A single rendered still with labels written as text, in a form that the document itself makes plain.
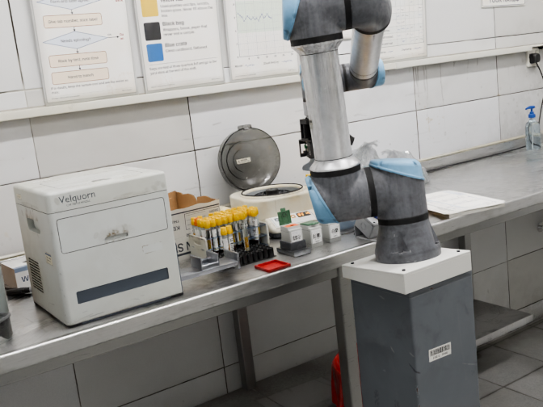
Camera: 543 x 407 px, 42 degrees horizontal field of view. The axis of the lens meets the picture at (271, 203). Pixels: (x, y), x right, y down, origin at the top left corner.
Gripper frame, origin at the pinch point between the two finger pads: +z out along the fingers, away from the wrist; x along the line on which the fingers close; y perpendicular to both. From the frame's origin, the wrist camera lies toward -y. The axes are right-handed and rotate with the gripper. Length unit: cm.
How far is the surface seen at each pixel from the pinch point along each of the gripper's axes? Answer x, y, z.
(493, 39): -62, -132, -36
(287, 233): 9.7, 21.6, 9.2
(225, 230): 8.7, 38.9, 4.8
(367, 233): 14.9, -0.9, 13.2
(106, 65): -45, 48, -41
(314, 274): 20.1, 20.5, 18.7
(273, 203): -13.4, 12.4, 5.1
